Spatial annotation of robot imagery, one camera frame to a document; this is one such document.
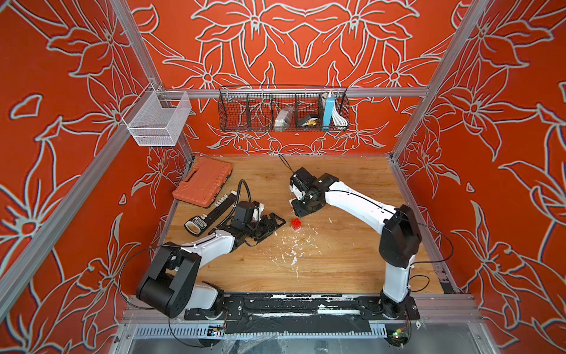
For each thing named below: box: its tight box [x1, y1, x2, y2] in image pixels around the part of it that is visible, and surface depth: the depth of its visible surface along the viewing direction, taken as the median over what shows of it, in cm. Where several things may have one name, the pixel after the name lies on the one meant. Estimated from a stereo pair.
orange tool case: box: [172, 156, 233, 208], surface depth 103 cm
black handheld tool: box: [184, 190, 238, 237], surface depth 96 cm
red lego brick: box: [291, 217, 302, 232], surface depth 91 cm
